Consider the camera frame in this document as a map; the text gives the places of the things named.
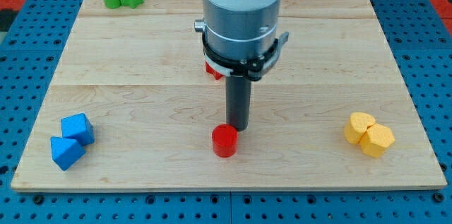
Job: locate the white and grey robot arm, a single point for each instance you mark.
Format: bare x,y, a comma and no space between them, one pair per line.
239,29

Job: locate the red star block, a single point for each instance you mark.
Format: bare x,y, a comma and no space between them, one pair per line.
216,75

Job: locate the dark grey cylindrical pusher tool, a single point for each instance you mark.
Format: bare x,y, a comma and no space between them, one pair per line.
238,94

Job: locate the red cylinder block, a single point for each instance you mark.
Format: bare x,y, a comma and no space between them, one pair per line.
224,138

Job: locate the light wooden board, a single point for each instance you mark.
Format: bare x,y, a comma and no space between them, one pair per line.
139,77

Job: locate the yellow heart block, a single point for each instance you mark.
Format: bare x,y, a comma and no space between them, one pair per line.
357,125

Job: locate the blue cube block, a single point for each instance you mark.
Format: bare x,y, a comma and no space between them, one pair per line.
78,127

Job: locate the yellow hexagon block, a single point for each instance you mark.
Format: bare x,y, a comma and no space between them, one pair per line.
376,140

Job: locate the blue triangular prism block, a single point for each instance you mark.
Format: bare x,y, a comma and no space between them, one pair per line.
65,151

